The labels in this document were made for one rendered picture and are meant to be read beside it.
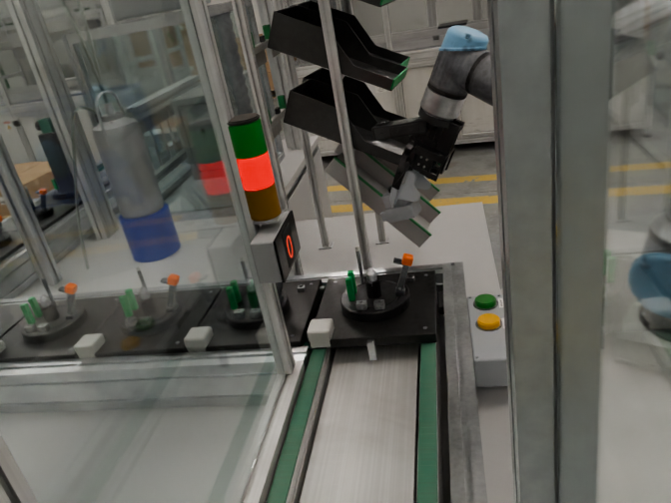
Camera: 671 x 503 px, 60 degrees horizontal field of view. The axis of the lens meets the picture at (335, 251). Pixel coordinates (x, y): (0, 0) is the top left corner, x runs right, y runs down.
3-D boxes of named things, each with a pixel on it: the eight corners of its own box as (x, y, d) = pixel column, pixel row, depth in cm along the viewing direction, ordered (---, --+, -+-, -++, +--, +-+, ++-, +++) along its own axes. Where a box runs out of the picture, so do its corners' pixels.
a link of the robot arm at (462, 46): (479, 42, 95) (438, 22, 99) (455, 104, 101) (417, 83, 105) (502, 40, 101) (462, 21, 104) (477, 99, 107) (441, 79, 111)
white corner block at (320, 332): (336, 334, 114) (333, 316, 112) (333, 348, 110) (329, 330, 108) (313, 335, 115) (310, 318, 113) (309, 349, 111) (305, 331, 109)
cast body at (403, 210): (422, 210, 122) (411, 179, 120) (414, 218, 118) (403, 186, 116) (387, 217, 126) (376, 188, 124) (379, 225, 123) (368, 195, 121)
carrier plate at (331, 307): (435, 277, 127) (434, 269, 126) (436, 342, 106) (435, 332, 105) (329, 285, 132) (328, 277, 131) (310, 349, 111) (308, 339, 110)
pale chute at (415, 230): (429, 224, 144) (440, 212, 141) (419, 248, 133) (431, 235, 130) (340, 152, 142) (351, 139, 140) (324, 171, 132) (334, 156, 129)
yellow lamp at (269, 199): (285, 207, 93) (278, 178, 91) (277, 220, 88) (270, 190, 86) (255, 210, 94) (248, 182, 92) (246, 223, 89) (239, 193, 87)
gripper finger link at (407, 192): (408, 221, 115) (426, 179, 112) (382, 208, 117) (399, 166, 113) (412, 218, 118) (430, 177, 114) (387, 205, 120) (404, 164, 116)
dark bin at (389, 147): (412, 147, 136) (422, 118, 132) (400, 166, 125) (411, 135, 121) (304, 107, 140) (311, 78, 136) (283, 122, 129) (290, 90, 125)
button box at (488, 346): (503, 318, 117) (502, 292, 115) (517, 386, 99) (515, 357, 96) (468, 320, 119) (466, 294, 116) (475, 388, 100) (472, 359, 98)
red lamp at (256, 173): (278, 178, 91) (271, 147, 89) (270, 189, 86) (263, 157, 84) (248, 181, 92) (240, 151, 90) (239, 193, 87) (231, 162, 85)
